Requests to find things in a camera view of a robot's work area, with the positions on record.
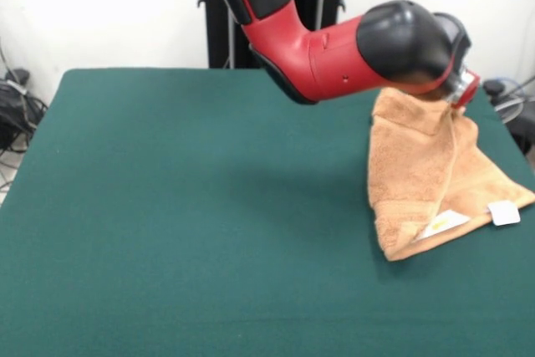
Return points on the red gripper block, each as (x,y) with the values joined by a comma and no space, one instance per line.
(469,91)

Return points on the orange terry towel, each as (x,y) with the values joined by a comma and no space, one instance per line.
(418,173)

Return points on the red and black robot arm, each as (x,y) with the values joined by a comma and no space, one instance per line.
(334,56)

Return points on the dark green table cloth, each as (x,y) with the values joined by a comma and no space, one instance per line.
(167,206)

